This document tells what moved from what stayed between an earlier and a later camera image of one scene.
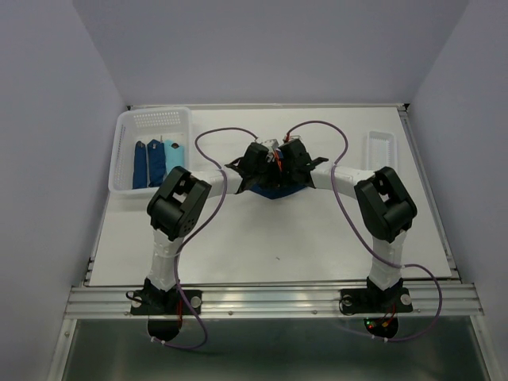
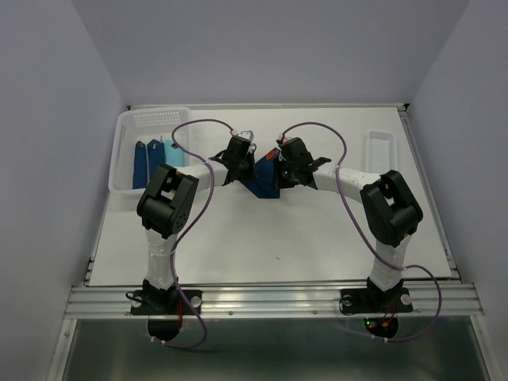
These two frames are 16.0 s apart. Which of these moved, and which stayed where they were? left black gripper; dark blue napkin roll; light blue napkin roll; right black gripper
Moved: left black gripper
Stayed: right black gripper; light blue napkin roll; dark blue napkin roll
